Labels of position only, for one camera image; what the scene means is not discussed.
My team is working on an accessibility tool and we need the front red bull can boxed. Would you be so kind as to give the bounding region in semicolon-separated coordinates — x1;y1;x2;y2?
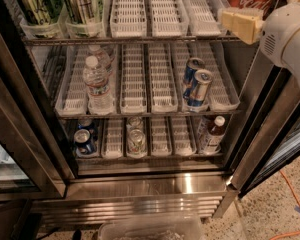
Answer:
187;69;213;111

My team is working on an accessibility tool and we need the red bull can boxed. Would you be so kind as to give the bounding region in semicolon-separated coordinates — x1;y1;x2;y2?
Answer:
187;69;213;111
183;57;205;100

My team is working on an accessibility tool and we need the silver soda can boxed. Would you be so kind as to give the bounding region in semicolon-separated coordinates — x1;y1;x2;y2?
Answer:
127;129;146;157
126;116;144;131

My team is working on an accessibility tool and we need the green can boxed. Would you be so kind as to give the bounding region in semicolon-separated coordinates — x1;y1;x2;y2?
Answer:
64;0;103;37
17;0;63;38

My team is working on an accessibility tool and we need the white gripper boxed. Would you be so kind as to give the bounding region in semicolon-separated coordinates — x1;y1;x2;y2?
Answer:
217;0;300;68

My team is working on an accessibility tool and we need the front brown tea bottle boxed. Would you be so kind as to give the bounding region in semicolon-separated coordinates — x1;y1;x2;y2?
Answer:
200;116;225;154

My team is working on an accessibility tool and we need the open fridge glass door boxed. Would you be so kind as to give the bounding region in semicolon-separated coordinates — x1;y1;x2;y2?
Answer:
228;67;300;197

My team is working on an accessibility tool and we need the green can far left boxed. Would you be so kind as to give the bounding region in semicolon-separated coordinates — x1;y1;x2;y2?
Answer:
17;0;63;38

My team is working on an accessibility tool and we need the front silver soda can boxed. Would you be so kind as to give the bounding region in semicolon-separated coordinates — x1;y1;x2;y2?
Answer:
127;129;146;157

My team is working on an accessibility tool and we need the blue pepsi can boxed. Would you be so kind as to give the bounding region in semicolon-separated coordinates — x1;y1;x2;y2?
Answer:
78;118;97;139
74;129;97;157

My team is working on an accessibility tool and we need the middle wire shelf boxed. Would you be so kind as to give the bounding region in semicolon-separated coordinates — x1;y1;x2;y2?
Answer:
57;110;243;120

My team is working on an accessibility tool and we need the wire shelf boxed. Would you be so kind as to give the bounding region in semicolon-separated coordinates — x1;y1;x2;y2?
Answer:
22;35;241;46
57;110;243;120

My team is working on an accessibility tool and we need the front blue pepsi can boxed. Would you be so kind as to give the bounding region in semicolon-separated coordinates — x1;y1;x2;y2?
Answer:
74;129;97;157

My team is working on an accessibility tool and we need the top wire shelf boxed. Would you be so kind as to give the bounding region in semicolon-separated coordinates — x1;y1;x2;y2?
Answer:
22;35;241;46

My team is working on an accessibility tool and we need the rear blue pepsi can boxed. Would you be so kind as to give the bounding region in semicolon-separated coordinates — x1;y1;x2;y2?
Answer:
78;118;97;139

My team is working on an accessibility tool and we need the rear silver soda can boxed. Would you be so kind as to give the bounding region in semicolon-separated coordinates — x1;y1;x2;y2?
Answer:
126;116;144;131

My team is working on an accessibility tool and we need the stainless steel fridge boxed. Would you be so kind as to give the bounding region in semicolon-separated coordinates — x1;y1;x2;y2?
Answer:
0;0;300;232

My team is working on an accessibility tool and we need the orange power cable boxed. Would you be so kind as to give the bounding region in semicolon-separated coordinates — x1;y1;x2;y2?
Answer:
269;170;300;240

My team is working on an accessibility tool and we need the clear water bottle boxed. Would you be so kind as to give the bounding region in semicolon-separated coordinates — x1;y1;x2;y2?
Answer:
88;45;112;74
83;56;113;115

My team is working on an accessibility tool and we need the front clear water bottle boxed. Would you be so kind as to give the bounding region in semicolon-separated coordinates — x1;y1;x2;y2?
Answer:
83;56;113;115

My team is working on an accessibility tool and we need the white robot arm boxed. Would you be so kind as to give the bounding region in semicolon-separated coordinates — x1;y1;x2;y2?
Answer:
218;0;300;88

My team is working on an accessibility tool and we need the rear red bull can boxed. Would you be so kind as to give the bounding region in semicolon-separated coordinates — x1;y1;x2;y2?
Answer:
183;57;205;100

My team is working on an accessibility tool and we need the rear clear water bottle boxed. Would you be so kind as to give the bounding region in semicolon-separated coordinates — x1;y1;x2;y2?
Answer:
88;45;112;74

